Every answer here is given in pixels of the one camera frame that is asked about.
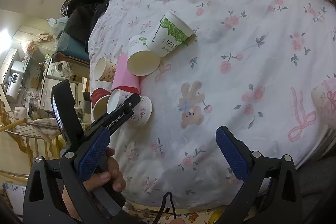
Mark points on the pile of dark clothes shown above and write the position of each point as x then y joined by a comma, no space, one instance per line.
82,17

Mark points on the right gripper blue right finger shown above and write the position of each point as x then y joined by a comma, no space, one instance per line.
235,152

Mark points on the person's left hand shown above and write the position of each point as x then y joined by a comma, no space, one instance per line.
113,174

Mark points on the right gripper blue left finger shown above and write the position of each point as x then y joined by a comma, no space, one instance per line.
90,153

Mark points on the cream patterned paper cup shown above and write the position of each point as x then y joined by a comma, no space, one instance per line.
104,70

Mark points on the plain white paper cup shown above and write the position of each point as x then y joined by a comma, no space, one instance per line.
140,60

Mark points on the pink bow pillow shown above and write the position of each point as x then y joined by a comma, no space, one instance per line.
324,97

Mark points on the white cup with green print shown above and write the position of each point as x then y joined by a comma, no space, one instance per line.
170,33

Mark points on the pink faceted cup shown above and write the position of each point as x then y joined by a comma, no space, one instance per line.
123,79

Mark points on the white plastic bag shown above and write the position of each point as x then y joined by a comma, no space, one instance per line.
57,25

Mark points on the white floral bed sheet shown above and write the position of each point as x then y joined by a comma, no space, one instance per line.
251,67

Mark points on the yellow wooden rack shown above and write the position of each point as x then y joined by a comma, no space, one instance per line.
24,139

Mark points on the white kitchen cabinets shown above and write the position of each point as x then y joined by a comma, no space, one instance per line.
45,104

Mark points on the white washing machine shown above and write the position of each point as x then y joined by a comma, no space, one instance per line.
55,70

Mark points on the red ribbed paper cup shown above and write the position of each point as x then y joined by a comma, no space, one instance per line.
99,100

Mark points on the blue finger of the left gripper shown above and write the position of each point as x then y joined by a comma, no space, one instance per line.
113,121

